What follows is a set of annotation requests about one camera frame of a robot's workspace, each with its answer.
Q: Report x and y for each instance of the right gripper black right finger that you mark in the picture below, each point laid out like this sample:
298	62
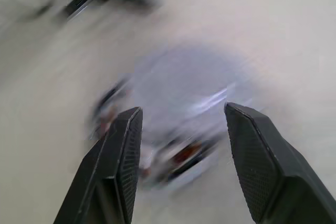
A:
267	161

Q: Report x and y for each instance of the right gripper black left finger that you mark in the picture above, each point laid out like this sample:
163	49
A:
105	171

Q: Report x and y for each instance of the motor stator with copper windings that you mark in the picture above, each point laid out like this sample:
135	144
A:
181	158

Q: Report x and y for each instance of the blurred silver round object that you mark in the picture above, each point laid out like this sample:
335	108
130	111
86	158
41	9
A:
183	85

